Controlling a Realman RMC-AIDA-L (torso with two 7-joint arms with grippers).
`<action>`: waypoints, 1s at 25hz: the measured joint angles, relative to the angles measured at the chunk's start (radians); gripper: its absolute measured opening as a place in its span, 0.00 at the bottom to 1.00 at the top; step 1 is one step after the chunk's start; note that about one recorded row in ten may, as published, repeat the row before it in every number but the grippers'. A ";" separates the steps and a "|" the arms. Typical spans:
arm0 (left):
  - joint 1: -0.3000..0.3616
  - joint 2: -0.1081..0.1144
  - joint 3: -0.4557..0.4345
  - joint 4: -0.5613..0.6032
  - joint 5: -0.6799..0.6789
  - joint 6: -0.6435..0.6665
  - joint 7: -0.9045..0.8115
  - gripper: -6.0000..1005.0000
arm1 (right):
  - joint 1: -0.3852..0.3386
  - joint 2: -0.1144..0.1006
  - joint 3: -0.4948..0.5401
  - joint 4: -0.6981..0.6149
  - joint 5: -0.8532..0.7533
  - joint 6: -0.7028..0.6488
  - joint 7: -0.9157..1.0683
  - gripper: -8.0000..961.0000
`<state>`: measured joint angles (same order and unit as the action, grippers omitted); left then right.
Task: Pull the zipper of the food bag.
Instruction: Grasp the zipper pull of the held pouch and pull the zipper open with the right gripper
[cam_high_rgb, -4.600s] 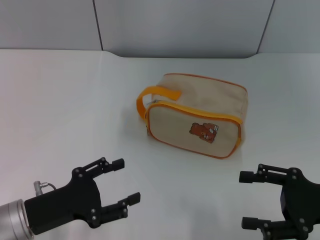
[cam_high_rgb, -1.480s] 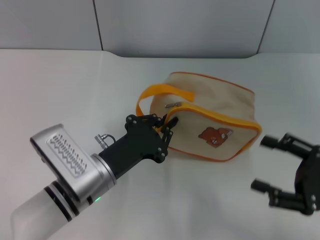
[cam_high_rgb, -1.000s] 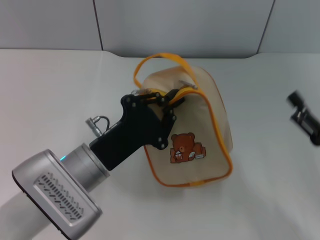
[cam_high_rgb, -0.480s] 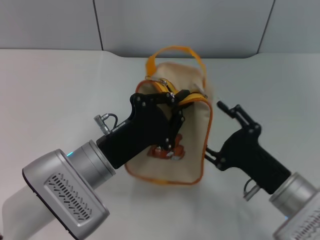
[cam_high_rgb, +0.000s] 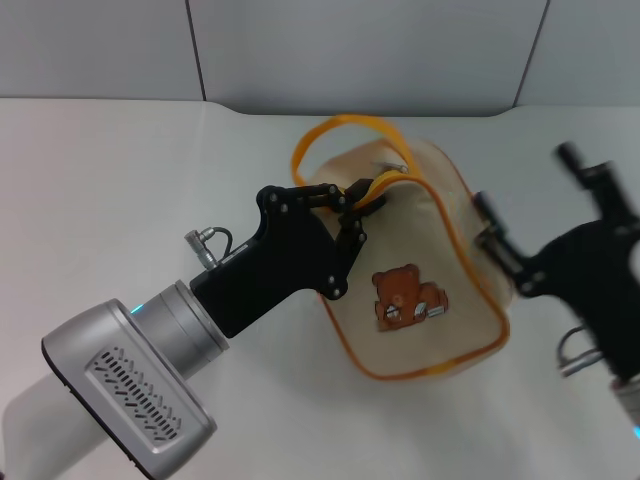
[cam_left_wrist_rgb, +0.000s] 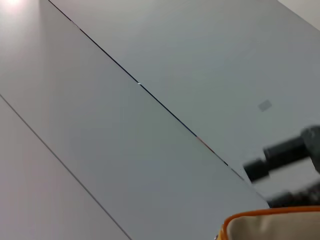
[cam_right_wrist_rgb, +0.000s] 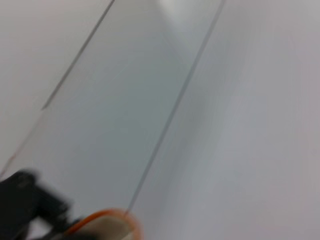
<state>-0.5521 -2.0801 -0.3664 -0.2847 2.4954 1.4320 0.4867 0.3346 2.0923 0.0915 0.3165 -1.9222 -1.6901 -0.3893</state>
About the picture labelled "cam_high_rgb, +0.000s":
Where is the silver connector with grey cable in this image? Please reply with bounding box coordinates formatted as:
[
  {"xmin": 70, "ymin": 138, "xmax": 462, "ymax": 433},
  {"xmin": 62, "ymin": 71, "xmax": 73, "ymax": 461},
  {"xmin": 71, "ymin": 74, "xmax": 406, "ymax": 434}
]
[
  {"xmin": 183, "ymin": 228, "xmax": 236, "ymax": 267},
  {"xmin": 556, "ymin": 324, "xmax": 609, "ymax": 378}
]

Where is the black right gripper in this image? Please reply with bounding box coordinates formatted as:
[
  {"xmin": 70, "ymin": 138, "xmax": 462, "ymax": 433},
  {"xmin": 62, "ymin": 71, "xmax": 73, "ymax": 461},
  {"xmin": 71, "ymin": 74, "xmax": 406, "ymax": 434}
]
[{"xmin": 472, "ymin": 141, "xmax": 640, "ymax": 382}]

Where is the silver vented wrist camera box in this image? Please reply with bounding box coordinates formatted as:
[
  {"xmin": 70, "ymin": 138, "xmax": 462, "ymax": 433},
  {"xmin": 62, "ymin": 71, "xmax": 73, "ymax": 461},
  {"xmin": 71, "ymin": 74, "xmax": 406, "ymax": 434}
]
[{"xmin": 40, "ymin": 298, "xmax": 219, "ymax": 474}]

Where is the beige food bag orange trim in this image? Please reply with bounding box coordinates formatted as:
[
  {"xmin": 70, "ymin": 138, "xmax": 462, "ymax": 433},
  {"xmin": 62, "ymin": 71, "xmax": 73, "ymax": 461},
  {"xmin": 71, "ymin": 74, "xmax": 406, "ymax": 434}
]
[{"xmin": 291, "ymin": 113, "xmax": 516, "ymax": 381}]

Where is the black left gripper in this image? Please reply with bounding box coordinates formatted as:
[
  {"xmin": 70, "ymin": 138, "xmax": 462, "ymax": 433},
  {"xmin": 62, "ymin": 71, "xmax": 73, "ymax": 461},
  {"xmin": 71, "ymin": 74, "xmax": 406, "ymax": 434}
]
[{"xmin": 188, "ymin": 178, "xmax": 387, "ymax": 339}]

